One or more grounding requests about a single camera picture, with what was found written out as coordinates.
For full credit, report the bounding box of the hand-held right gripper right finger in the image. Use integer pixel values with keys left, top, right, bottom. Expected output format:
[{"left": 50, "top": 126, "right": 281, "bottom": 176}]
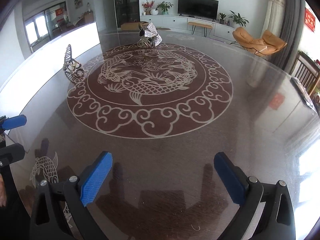
[{"left": 214, "top": 151, "right": 297, "bottom": 240}]

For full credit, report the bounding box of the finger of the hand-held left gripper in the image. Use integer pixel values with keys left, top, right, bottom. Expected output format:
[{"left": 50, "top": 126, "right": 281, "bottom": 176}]
[
  {"left": 0, "top": 143, "right": 26, "bottom": 167},
  {"left": 0, "top": 114, "right": 28, "bottom": 131}
]

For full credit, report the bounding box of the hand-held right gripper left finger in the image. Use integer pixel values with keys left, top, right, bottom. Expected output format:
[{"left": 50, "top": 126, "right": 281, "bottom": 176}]
[{"left": 30, "top": 151, "right": 113, "bottom": 240}]

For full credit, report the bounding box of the gold metal model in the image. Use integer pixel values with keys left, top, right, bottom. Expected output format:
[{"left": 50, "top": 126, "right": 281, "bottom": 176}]
[{"left": 62, "top": 43, "right": 86, "bottom": 82}]

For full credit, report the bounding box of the brown patterned glass desktop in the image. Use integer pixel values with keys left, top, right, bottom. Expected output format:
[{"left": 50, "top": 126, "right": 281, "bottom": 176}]
[{"left": 0, "top": 28, "right": 320, "bottom": 240}]

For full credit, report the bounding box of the person's left hand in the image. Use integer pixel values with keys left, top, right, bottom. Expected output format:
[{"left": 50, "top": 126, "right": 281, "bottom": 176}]
[{"left": 0, "top": 174, "right": 7, "bottom": 207}]

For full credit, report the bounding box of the person's dark clothing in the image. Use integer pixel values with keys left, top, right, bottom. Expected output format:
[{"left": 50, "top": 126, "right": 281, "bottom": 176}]
[{"left": 0, "top": 166, "right": 33, "bottom": 240}]

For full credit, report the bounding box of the bright window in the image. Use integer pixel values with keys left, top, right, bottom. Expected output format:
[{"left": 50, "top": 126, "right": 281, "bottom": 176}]
[{"left": 25, "top": 18, "right": 49, "bottom": 43}]

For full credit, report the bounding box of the black item in plastic wrap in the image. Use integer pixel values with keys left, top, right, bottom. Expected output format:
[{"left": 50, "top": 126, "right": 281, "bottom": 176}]
[{"left": 291, "top": 77, "right": 315, "bottom": 110}]

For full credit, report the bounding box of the wooden dining chair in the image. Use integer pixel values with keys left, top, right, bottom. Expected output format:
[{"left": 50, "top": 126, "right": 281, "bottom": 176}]
[{"left": 291, "top": 51, "right": 320, "bottom": 96}]

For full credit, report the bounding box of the orange lounge chair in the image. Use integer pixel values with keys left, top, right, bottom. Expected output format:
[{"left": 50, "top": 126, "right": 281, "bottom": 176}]
[{"left": 232, "top": 27, "right": 288, "bottom": 58}]

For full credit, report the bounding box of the cardboard box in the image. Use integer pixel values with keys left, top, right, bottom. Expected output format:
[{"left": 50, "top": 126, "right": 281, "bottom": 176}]
[{"left": 120, "top": 21, "right": 148, "bottom": 29}]

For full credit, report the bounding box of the silver metal model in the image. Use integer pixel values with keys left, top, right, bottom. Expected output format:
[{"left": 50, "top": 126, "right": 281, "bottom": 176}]
[{"left": 138, "top": 22, "right": 163, "bottom": 48}]

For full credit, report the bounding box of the wooden bench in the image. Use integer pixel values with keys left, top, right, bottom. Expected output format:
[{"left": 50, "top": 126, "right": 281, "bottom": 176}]
[{"left": 187, "top": 21, "right": 214, "bottom": 38}]

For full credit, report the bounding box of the tall leafy potted plant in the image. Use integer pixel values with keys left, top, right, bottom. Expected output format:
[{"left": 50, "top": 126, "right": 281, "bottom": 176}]
[{"left": 228, "top": 10, "right": 249, "bottom": 28}]

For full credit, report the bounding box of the dark glass display cabinet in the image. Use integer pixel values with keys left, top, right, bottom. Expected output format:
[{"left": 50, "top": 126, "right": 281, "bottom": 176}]
[{"left": 113, "top": 0, "right": 140, "bottom": 28}]

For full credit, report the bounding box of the white television cabinet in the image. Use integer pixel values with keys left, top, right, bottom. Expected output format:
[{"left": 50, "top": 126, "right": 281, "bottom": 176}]
[{"left": 140, "top": 15, "right": 241, "bottom": 39}]

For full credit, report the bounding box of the grey curtain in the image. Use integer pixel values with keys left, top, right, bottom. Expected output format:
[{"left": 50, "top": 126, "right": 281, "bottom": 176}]
[{"left": 271, "top": 0, "right": 307, "bottom": 71}]

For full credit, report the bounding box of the cloth covered standing air conditioner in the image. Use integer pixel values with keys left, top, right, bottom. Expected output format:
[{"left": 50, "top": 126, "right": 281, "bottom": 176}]
[{"left": 265, "top": 0, "right": 286, "bottom": 34}]

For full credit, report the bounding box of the black television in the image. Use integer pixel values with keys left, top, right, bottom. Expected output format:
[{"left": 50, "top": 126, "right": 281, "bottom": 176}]
[{"left": 178, "top": 0, "right": 219, "bottom": 21}]

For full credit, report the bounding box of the red flower arrangement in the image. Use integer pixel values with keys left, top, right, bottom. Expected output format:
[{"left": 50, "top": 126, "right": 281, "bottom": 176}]
[{"left": 141, "top": 0, "right": 156, "bottom": 15}]

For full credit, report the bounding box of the green leafy potted plant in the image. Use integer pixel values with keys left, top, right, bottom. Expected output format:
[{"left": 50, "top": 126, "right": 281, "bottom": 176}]
[{"left": 156, "top": 1, "right": 174, "bottom": 15}]

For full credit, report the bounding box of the red wall hanging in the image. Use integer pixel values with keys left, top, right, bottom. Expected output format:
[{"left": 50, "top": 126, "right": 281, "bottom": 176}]
[{"left": 304, "top": 7, "right": 316, "bottom": 33}]

